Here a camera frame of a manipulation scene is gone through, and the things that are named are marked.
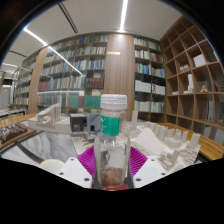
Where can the wide wall bookshelf with books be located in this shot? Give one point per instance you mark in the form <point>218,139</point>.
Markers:
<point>76,73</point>

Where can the beige ramp architectural model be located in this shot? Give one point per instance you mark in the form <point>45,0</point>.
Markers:
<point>50,121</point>

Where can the black box building model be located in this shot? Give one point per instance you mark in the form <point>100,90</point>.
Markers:
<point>77,122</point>

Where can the clear plastic bottle green label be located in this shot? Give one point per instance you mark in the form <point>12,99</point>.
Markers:
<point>111,150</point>

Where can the flat white site model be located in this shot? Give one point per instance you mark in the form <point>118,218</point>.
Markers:
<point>85,145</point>

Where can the wooden grid shelf unit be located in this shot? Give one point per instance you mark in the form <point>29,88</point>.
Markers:
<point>193,76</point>

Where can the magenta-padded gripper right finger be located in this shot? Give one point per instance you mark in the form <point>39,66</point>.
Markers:
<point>150,170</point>

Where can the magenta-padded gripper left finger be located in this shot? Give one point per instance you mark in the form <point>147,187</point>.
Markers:
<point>75,170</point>

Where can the narrow wall bookshelf with books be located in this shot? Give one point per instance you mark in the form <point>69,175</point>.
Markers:
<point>148,76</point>

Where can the grey building model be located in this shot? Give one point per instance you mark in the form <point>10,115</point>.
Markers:
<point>93,125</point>

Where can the flat round red coaster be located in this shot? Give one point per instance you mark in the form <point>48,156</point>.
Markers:
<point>124,187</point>

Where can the straight ceiling light strip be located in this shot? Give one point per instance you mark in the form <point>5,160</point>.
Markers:
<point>123,15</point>

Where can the side aisle bookshelf with books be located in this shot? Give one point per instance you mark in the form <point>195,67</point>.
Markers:
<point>25,83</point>

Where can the white city block model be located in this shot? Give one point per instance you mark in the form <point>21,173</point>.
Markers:
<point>163,143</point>

